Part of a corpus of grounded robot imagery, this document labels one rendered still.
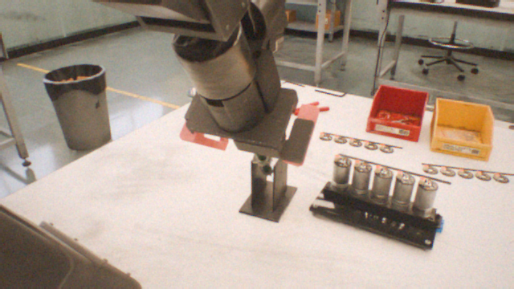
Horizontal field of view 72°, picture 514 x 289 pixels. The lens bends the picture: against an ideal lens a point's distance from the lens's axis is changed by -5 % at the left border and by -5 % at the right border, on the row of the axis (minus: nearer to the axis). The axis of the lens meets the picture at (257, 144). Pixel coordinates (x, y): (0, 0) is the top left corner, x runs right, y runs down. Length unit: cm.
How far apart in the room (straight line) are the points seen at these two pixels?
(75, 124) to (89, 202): 175
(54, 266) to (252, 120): 21
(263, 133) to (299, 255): 17
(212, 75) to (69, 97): 197
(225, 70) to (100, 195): 35
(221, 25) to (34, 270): 18
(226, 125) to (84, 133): 201
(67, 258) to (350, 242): 35
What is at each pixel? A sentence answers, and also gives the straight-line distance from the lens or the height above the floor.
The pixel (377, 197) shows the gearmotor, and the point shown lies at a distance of 52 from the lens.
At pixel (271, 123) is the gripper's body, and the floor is 92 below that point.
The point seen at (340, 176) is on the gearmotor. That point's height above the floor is 80.
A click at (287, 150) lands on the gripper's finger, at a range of 36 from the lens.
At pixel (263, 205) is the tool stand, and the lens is 52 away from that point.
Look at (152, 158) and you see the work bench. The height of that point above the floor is 75.
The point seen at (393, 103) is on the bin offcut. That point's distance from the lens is 84.
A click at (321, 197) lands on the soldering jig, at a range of 53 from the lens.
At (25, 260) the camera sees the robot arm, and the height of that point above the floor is 94.
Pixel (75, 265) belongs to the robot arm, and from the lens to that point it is 23.
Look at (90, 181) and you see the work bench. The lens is 63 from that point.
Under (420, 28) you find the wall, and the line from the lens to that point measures 490.
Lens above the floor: 108
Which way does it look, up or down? 29 degrees down
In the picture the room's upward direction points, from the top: straight up
